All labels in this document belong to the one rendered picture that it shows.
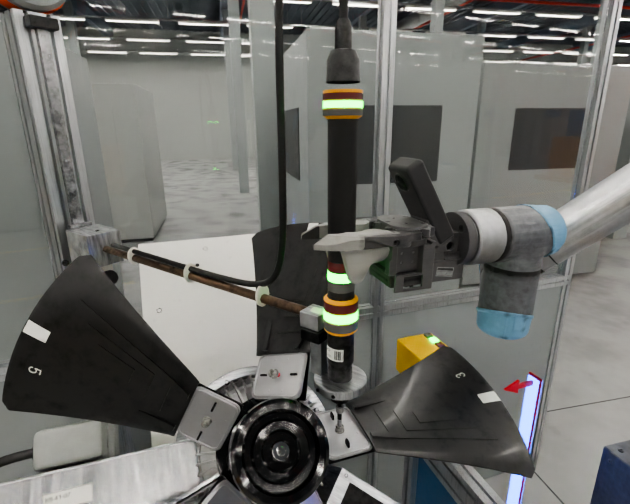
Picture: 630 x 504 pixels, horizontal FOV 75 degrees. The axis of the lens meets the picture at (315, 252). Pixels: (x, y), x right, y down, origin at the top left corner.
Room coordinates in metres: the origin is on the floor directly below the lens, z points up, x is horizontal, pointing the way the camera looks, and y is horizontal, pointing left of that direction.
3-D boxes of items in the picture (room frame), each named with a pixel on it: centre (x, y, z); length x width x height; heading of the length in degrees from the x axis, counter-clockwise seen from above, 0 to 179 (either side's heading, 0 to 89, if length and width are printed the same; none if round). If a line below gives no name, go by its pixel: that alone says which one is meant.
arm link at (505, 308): (0.57, -0.29, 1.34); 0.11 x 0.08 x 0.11; 158
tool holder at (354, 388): (0.47, -0.02, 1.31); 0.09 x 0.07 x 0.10; 54
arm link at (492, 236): (0.53, -0.21, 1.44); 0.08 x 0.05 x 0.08; 19
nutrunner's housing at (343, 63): (0.47, -0.03, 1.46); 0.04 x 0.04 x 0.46
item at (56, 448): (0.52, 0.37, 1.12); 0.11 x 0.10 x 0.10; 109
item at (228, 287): (0.65, 0.21, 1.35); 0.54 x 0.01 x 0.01; 54
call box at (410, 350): (0.86, -0.28, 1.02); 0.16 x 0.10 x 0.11; 19
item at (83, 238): (0.84, 0.47, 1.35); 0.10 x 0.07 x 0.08; 54
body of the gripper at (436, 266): (0.51, -0.14, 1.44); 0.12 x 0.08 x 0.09; 109
